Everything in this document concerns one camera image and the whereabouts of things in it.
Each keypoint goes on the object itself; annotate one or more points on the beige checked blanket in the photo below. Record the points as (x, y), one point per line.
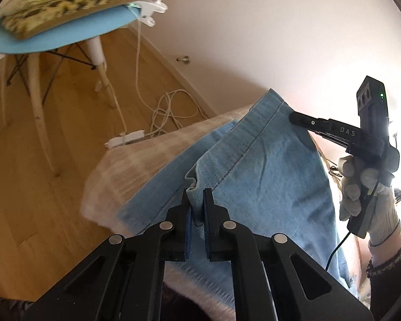
(137, 160)

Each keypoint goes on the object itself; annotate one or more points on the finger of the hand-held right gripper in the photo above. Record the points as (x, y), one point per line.
(304, 119)

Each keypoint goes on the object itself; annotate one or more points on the white power strip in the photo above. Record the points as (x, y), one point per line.
(127, 138)

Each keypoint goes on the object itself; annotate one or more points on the dark cloth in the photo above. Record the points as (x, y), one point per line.
(187, 307)

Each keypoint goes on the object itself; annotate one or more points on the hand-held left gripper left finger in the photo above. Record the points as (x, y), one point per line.
(188, 230)

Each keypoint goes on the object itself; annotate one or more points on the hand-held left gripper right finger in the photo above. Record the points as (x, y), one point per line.
(206, 230)

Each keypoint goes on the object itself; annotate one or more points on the blue denim pants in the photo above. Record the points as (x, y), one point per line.
(270, 174)

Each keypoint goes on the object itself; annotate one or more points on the metal door stopper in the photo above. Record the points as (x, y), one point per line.
(183, 59)

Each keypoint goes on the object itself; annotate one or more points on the round blue table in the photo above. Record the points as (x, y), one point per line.
(70, 36)

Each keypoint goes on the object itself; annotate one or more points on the leopard print folded cloth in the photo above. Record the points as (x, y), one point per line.
(70, 3)

